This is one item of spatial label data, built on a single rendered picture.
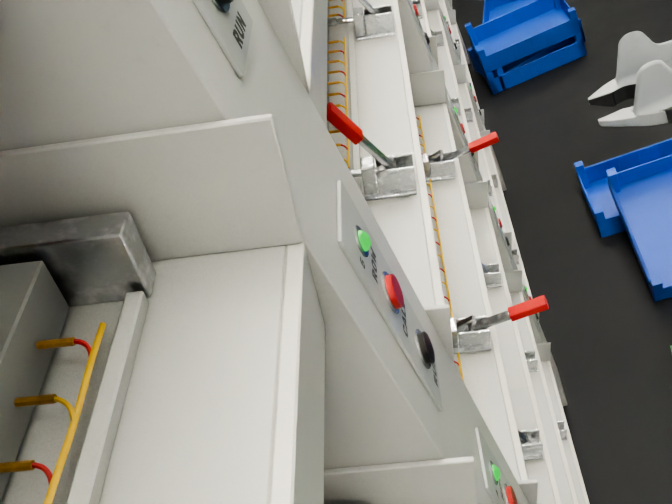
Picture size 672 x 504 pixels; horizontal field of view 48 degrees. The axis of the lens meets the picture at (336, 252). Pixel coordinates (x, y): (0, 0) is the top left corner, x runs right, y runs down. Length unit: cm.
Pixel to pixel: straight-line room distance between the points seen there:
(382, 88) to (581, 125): 151
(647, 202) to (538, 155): 43
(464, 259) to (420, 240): 27
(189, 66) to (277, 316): 8
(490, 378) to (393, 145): 23
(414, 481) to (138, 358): 18
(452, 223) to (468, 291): 11
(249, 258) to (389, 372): 9
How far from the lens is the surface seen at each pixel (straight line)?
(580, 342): 166
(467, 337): 70
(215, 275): 25
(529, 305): 70
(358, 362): 30
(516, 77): 243
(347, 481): 37
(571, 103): 228
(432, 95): 104
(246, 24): 28
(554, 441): 112
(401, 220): 55
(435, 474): 37
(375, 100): 70
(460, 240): 82
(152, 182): 24
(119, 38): 22
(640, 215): 179
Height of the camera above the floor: 130
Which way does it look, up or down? 38 degrees down
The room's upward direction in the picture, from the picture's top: 31 degrees counter-clockwise
